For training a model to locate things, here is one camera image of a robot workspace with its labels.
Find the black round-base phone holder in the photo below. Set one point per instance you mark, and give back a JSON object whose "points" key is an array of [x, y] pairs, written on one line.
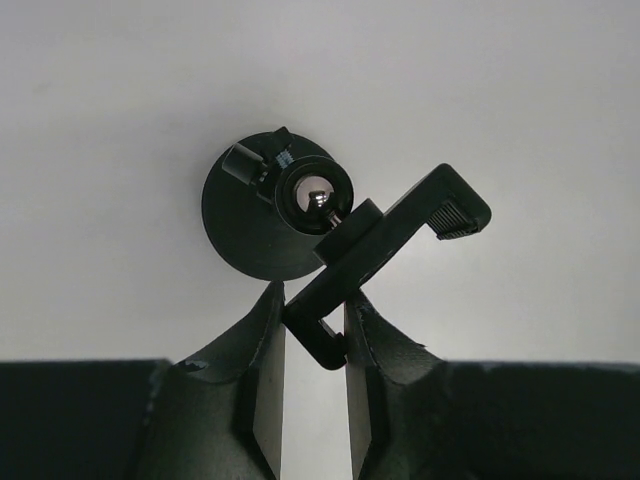
{"points": [[276, 206]]}

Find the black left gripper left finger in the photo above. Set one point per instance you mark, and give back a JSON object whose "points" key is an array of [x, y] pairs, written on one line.
{"points": [[217, 414]]}

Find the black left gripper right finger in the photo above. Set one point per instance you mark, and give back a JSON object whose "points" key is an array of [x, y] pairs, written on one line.
{"points": [[413, 415]]}

